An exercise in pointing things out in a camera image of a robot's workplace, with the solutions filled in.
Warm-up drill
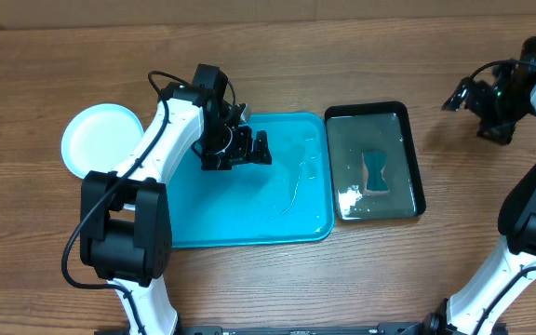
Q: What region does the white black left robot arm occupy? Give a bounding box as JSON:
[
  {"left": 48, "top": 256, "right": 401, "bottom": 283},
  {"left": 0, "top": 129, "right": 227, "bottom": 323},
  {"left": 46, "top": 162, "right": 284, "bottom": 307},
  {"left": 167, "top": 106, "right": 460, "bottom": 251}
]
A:
[{"left": 61, "top": 64, "right": 272, "bottom": 334}]

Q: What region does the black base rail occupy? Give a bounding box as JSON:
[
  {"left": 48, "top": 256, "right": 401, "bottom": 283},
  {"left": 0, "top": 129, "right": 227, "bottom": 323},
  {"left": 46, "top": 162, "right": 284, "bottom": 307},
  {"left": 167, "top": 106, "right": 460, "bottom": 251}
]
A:
[{"left": 175, "top": 323, "right": 426, "bottom": 335}]

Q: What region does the black water-filled tray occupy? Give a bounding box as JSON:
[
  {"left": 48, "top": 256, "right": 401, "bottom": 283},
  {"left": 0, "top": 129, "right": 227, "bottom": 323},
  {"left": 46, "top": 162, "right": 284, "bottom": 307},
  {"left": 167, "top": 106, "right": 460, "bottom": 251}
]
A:
[{"left": 325, "top": 101, "right": 426, "bottom": 222}]

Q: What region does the teal plastic serving tray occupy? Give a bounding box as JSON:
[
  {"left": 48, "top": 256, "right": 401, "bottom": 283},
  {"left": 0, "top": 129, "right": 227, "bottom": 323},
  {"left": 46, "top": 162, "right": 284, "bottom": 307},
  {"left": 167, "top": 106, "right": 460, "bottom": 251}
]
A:
[{"left": 167, "top": 113, "right": 335, "bottom": 248}]

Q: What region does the light blue plate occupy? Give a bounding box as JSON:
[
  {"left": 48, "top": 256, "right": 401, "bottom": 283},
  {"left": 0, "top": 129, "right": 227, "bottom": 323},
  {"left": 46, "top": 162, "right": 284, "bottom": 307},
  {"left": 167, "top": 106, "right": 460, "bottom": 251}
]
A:
[{"left": 60, "top": 103, "right": 144, "bottom": 179}]

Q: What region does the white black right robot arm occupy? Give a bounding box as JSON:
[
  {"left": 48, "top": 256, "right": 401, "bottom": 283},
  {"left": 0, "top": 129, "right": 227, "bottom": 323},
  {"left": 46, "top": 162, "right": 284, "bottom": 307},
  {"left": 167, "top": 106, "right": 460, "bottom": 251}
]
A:
[{"left": 405, "top": 35, "right": 536, "bottom": 335}]

